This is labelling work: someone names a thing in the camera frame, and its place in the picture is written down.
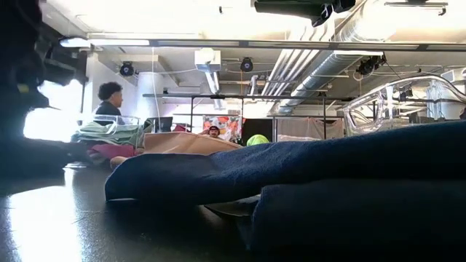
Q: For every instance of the peach towel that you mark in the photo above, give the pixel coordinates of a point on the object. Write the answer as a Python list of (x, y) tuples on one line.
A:
[(182, 143)]

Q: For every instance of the navy blue towel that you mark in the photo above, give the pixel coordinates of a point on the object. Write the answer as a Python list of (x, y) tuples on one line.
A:
[(327, 163)]

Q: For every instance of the magenta towel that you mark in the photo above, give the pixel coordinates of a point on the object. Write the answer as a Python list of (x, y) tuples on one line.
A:
[(113, 150)]

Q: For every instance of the light mint towel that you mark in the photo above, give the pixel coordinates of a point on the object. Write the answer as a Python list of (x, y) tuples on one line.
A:
[(105, 132)]

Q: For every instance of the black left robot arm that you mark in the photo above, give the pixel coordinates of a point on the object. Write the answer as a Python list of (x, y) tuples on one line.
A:
[(18, 54)]

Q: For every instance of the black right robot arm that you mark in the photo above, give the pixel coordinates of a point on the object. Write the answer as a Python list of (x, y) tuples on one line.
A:
[(291, 7)]

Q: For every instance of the clear plastic basket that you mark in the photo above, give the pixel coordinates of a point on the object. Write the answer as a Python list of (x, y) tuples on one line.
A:
[(364, 109), (127, 120)]

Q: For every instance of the person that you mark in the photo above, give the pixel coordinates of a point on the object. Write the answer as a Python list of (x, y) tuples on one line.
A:
[(215, 131), (107, 105)]

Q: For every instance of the black background rack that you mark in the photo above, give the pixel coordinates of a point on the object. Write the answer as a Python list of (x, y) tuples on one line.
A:
[(236, 96)]

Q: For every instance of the black background monitor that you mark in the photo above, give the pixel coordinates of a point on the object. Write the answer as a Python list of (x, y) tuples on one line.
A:
[(164, 123)]

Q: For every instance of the white ceiling unit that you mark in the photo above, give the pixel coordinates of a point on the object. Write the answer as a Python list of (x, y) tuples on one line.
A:
[(207, 60)]

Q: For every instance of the colourful wall poster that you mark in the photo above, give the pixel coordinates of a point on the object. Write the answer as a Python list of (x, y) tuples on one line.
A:
[(227, 125)]

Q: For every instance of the black ceiling camera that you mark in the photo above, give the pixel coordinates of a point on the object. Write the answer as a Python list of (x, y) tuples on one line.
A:
[(247, 64), (369, 65), (126, 68)]

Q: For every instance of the black overhead frame bar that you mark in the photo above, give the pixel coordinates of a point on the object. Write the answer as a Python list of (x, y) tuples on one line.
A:
[(255, 44)]

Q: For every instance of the silver ventilation duct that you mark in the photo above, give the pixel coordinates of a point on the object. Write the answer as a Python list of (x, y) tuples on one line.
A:
[(316, 72)]

